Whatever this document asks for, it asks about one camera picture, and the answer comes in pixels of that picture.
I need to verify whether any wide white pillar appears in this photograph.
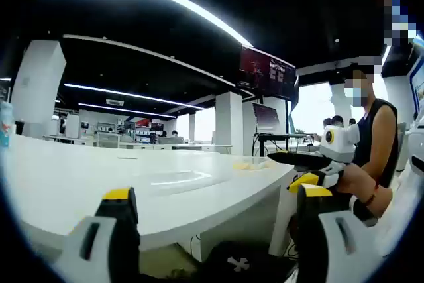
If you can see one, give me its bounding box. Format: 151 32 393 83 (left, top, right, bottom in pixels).
11 39 68 139

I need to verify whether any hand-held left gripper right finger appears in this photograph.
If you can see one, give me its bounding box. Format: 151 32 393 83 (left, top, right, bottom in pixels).
295 182 392 283

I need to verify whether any black flat device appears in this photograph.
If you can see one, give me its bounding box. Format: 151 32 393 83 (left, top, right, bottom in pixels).
266 151 333 168

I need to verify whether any grey laptop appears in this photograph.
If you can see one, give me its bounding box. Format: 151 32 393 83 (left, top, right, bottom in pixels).
251 102 282 135

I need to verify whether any black laptop stand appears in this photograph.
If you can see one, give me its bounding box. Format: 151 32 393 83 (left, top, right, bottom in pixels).
253 132 319 158

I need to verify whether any hanging dark screen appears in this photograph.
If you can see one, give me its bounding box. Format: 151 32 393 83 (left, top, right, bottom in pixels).
237 44 298 103

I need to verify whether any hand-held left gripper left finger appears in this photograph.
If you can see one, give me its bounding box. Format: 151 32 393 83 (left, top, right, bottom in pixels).
62 186 142 283

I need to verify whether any black shoe with white cross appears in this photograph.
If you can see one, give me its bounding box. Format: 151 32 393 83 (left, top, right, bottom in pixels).
201 242 296 283

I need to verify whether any slim white pillar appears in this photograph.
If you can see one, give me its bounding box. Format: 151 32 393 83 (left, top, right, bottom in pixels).
214 91 245 156

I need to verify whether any black wristband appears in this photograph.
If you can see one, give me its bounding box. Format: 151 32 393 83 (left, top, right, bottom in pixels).
349 196 379 228

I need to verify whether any straight ceiling light strip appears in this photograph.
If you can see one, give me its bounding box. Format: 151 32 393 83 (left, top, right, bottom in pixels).
64 82 207 111
87 102 177 120

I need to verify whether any blue framed wall display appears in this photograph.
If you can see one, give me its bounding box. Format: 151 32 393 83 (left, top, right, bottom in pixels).
409 36 424 121

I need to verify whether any background shelving with goods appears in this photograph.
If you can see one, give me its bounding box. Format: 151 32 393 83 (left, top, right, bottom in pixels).
42 110 186 148

